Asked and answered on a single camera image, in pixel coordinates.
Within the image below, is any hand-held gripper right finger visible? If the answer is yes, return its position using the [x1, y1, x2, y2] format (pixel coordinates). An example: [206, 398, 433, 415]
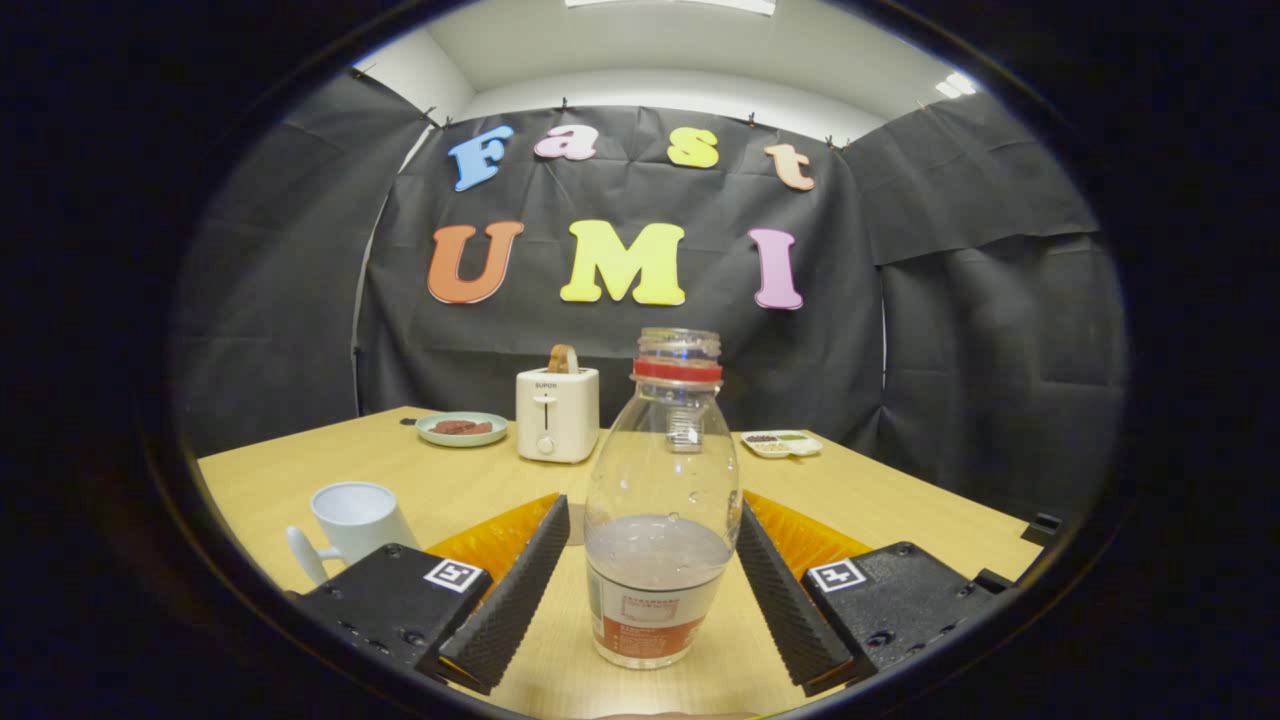
[735, 490, 1011, 698]

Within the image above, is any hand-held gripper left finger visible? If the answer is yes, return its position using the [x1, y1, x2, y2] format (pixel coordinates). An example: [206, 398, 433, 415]
[290, 493, 572, 698]

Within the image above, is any clear plastic juice bottle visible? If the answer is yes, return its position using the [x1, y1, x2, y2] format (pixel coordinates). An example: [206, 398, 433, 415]
[584, 327, 743, 671]

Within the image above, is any white cup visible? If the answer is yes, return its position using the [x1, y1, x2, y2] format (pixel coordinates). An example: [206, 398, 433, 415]
[285, 481, 421, 588]

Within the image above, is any wooden table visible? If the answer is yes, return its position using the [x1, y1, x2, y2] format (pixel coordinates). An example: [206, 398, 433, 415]
[197, 405, 1046, 719]

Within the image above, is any white divided snack tray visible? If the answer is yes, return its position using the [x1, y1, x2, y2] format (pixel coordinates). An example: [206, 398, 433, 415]
[741, 430, 824, 459]

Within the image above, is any pale green plate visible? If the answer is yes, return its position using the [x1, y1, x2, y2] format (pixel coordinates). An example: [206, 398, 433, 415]
[415, 411, 509, 448]

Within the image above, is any white toaster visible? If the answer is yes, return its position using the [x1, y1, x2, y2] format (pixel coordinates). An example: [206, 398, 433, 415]
[516, 366, 601, 464]

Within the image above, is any black backdrop cloth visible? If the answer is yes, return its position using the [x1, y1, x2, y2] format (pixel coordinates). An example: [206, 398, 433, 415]
[172, 70, 1131, 521]

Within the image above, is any large ceiling light panel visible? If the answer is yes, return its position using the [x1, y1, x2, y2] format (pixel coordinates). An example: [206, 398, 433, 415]
[565, 0, 777, 16]

